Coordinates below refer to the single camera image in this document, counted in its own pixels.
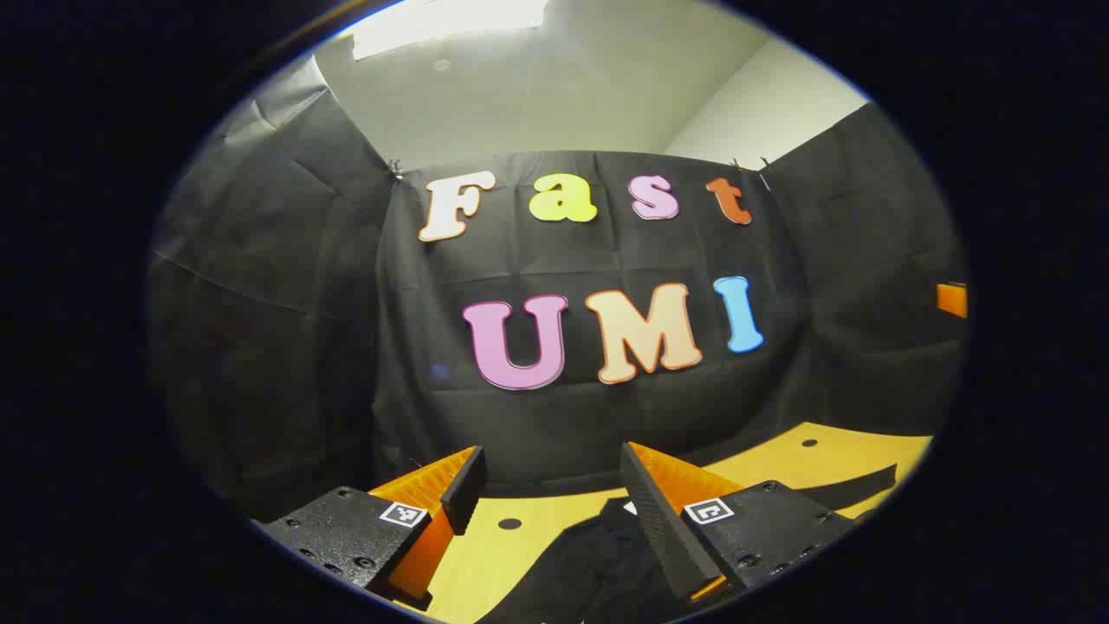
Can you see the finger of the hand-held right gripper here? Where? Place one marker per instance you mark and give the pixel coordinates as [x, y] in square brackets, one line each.
[952, 300]

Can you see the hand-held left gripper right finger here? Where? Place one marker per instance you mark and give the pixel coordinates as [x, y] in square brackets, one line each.
[658, 520]

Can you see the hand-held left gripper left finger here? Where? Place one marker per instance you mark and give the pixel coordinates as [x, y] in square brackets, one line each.
[463, 490]

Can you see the black buttoned jacket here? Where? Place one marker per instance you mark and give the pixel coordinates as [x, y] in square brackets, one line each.
[589, 563]

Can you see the black backdrop cloth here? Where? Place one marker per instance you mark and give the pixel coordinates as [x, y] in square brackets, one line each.
[606, 416]

